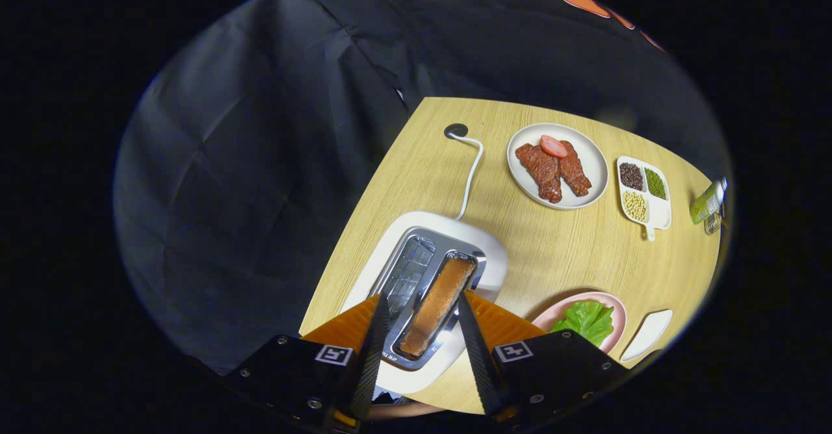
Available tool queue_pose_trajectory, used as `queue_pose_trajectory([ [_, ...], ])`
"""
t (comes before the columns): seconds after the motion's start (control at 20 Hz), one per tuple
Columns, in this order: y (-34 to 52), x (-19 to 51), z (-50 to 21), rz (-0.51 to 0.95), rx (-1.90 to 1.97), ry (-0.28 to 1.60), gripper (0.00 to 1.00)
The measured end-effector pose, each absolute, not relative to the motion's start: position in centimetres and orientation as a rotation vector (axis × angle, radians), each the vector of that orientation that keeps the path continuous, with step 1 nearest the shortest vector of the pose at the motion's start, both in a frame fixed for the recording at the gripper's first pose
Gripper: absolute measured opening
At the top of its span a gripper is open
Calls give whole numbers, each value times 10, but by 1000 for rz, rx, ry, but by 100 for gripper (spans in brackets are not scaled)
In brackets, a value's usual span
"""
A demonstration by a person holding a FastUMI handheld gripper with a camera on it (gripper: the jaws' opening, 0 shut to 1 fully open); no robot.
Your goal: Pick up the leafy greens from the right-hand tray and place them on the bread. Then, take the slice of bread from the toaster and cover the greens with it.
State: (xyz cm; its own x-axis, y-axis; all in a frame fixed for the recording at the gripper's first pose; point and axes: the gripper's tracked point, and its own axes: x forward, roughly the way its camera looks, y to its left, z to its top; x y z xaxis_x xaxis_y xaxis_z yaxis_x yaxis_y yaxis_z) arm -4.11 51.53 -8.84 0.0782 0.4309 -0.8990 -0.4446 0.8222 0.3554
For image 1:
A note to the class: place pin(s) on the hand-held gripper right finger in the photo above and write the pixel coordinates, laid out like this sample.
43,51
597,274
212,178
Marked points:
478,362

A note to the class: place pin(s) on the pile of yellow soybeans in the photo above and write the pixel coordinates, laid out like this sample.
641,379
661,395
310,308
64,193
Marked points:
636,206

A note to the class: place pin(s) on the round white plate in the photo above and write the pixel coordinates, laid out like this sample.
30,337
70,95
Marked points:
588,154

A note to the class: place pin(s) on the green lettuce leaf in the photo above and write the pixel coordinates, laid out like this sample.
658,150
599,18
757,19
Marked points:
585,320

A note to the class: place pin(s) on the white square plate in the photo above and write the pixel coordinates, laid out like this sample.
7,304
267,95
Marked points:
647,333

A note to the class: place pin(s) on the white divided dish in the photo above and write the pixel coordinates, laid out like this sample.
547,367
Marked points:
658,213

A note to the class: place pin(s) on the red sausage slice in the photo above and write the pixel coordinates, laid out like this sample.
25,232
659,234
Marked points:
554,146

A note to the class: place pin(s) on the toasted bread slice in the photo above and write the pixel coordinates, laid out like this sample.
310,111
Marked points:
439,304

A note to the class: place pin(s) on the brown meat piece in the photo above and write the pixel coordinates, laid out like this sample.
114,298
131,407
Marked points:
575,171
543,171

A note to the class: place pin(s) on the pink plate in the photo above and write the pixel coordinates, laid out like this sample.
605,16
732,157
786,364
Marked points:
617,310

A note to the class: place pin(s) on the green silver bottle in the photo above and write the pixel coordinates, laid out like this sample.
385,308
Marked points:
705,203

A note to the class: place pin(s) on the black backdrop cloth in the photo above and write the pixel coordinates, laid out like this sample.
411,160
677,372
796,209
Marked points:
260,161

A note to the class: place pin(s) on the pile of green beans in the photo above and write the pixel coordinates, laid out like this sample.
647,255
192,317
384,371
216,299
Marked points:
655,184

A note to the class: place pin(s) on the pile of dark beans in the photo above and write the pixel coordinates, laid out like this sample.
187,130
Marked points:
631,176

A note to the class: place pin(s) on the white toaster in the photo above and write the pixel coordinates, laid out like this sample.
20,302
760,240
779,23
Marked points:
484,252

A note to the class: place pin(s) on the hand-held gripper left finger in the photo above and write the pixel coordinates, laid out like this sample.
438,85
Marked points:
370,362

